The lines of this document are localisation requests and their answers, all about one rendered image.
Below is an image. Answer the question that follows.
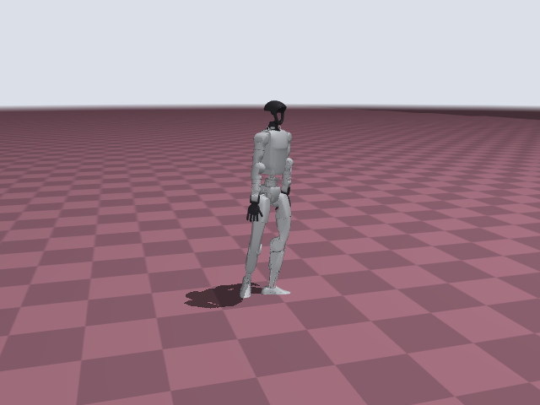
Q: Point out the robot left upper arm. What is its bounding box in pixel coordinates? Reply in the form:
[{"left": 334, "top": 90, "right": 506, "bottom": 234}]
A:
[{"left": 285, "top": 132, "right": 294, "bottom": 169}]

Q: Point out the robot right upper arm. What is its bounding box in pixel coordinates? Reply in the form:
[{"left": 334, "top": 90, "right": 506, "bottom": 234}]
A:
[{"left": 252, "top": 132, "right": 269, "bottom": 174}]

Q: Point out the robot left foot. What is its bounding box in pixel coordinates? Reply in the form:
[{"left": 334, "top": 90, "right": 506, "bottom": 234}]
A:
[{"left": 261, "top": 286, "right": 290, "bottom": 294}]

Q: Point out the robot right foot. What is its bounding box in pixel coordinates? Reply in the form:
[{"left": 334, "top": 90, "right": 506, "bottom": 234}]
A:
[{"left": 240, "top": 276, "right": 251, "bottom": 298}]

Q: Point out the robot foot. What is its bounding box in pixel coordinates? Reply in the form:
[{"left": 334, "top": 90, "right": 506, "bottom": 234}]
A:
[
  {"left": 240, "top": 276, "right": 251, "bottom": 298},
  {"left": 261, "top": 286, "right": 290, "bottom": 294}
]

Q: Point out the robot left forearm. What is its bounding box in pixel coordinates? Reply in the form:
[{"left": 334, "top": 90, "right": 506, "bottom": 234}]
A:
[{"left": 282, "top": 167, "right": 292, "bottom": 192}]

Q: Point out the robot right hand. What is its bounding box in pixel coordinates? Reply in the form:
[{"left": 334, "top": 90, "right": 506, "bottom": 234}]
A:
[{"left": 246, "top": 195, "right": 263, "bottom": 222}]

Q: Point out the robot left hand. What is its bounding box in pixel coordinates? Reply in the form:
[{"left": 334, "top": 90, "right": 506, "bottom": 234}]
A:
[{"left": 275, "top": 186, "right": 291, "bottom": 210}]

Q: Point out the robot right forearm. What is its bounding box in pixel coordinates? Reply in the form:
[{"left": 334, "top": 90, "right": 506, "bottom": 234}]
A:
[{"left": 251, "top": 163, "right": 262, "bottom": 202}]

